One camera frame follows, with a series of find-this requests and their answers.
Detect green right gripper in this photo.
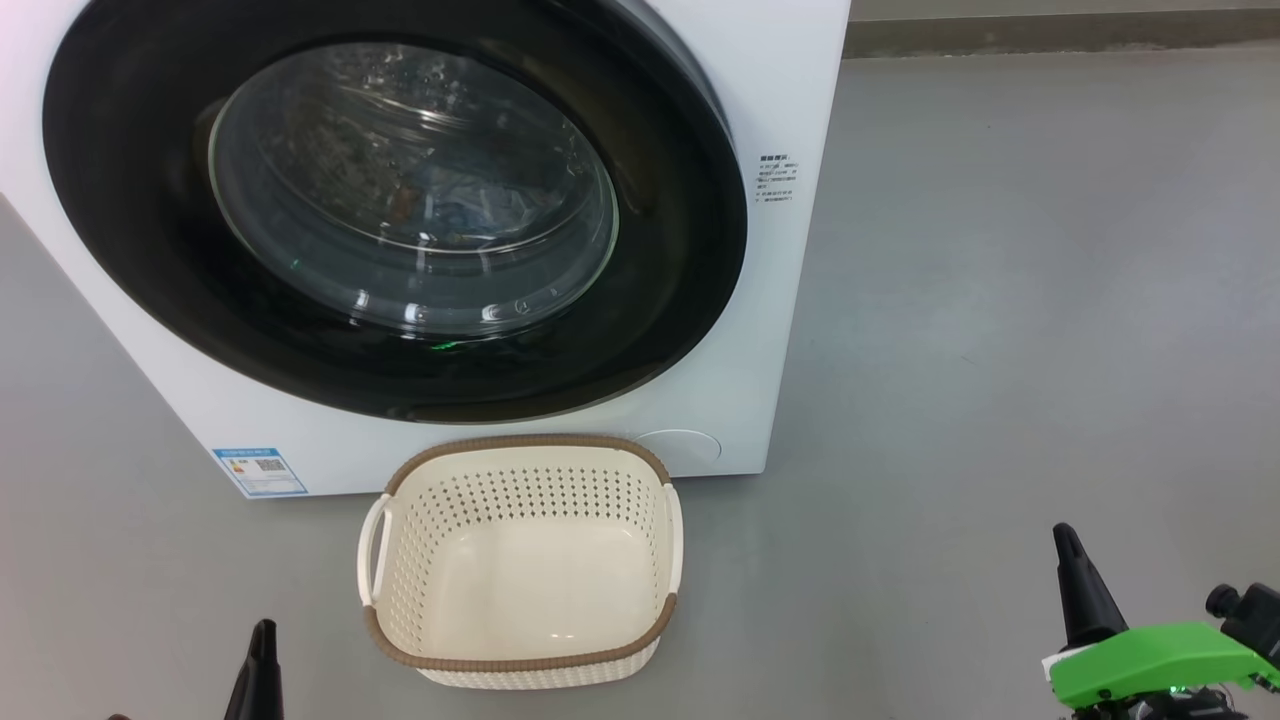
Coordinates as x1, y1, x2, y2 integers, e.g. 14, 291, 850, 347
1040, 522, 1280, 720

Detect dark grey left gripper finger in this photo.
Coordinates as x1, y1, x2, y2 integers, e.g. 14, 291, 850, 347
224, 619, 283, 720

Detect dark washing machine door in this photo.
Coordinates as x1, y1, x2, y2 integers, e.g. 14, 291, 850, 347
42, 0, 750, 425

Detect blue denim clothes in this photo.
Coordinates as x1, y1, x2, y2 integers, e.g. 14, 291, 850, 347
395, 170, 546, 243

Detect white washing machine body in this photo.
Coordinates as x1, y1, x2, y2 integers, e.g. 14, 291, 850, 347
0, 0, 852, 499

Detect stainless steel washing machine drum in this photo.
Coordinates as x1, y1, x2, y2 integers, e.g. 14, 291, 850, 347
215, 42, 616, 336

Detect blue energy label sticker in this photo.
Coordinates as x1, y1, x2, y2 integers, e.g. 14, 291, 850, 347
211, 446, 310, 499

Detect cream perforated laundry basket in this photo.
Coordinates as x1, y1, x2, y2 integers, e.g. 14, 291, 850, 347
357, 433, 685, 692

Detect white round filter cover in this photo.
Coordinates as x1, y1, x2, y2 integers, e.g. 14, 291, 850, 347
636, 428, 722, 467

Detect printed text sticker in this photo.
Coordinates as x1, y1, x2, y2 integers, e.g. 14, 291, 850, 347
754, 152, 800, 205

